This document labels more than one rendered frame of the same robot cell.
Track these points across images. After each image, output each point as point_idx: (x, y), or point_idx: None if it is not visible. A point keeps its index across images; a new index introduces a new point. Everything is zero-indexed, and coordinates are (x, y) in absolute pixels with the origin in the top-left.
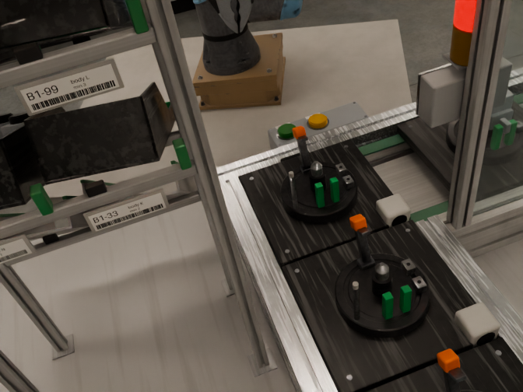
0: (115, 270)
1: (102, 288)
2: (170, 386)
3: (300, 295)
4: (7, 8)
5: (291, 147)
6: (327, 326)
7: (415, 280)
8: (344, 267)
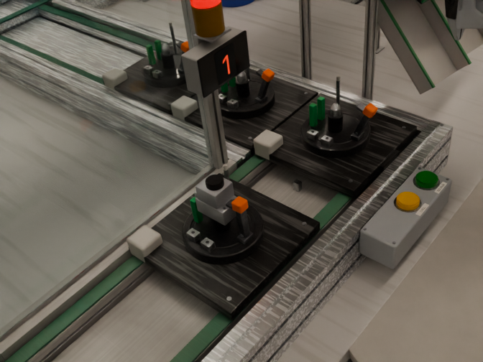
0: (459, 100)
1: (451, 90)
2: (347, 78)
3: (292, 85)
4: None
5: (405, 169)
6: None
7: (223, 95)
8: (273, 95)
